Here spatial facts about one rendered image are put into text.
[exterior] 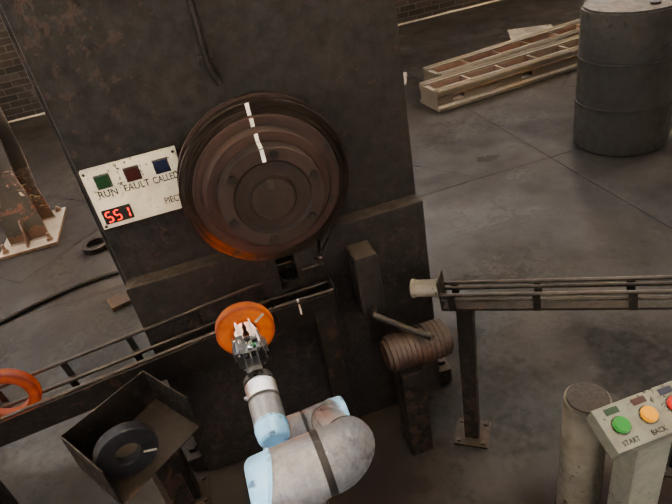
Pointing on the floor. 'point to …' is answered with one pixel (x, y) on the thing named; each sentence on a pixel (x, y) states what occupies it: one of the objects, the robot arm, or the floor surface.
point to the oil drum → (624, 77)
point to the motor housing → (415, 377)
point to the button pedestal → (636, 447)
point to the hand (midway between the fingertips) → (243, 323)
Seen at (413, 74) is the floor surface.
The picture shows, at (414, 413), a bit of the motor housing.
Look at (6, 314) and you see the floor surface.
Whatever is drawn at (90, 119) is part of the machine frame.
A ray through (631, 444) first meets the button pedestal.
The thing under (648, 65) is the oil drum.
